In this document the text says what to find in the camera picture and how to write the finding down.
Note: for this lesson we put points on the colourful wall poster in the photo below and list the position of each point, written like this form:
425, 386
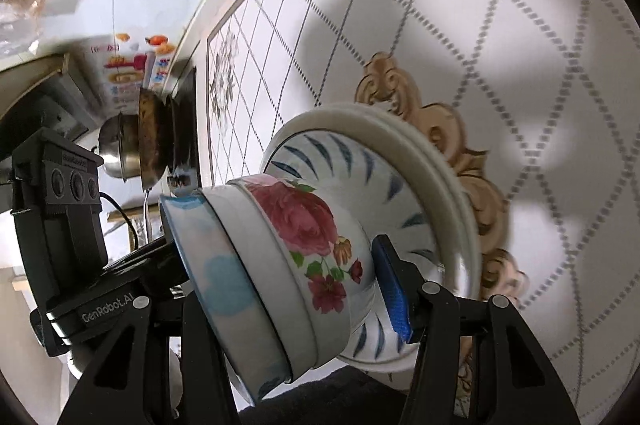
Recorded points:
125, 70

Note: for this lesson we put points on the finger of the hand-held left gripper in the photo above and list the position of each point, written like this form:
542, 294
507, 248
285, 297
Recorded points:
160, 267

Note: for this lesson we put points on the blue leaf pattern plate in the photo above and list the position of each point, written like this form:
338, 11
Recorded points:
350, 165

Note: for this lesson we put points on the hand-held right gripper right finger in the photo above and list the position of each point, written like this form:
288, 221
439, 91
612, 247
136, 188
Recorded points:
391, 297

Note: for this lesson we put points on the white bowl with blue patches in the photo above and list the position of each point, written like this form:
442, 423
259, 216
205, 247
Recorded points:
220, 285

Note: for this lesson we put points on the grey metal appliance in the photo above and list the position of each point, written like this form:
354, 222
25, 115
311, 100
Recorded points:
50, 95

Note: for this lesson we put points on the clear plastic bag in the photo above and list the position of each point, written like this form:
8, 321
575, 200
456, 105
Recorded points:
17, 10

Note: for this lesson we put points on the white floral deep plate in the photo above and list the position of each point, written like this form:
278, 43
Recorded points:
365, 117

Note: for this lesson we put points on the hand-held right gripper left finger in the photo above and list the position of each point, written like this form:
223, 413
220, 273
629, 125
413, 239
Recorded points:
200, 355

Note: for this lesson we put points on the plain white plate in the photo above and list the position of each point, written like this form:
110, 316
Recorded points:
450, 175

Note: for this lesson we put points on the brown rusty pan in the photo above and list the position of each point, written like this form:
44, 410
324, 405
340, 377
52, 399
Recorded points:
150, 140

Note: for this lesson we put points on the white rose print bowl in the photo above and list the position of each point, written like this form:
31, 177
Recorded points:
300, 225

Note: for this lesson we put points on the dark cloth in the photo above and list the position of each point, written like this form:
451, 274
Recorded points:
310, 397

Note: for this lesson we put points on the steel pot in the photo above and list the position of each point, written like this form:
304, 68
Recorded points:
117, 147

